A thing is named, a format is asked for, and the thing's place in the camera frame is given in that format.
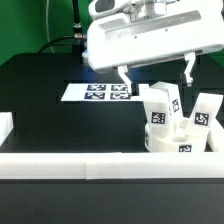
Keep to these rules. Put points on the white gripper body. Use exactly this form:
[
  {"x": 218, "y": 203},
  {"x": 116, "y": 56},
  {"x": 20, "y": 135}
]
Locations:
[{"x": 142, "y": 32}]

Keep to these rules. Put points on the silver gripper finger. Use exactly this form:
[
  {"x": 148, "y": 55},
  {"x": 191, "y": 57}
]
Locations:
[
  {"x": 132, "y": 86},
  {"x": 190, "y": 59}
]

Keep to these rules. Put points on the white round stool seat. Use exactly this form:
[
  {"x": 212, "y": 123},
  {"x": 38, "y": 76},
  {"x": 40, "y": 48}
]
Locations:
[{"x": 179, "y": 142}]

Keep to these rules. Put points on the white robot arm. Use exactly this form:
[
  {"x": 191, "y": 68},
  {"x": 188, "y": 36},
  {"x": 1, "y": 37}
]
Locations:
[{"x": 133, "y": 33}]

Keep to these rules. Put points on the white marker sheet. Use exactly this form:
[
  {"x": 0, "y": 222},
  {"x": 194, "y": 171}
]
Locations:
[{"x": 100, "y": 92}]

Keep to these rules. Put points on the white front fence bar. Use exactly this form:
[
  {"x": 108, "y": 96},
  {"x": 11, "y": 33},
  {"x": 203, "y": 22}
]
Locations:
[{"x": 87, "y": 166}]

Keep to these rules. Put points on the white left fence bar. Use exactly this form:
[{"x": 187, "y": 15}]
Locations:
[{"x": 6, "y": 125}]

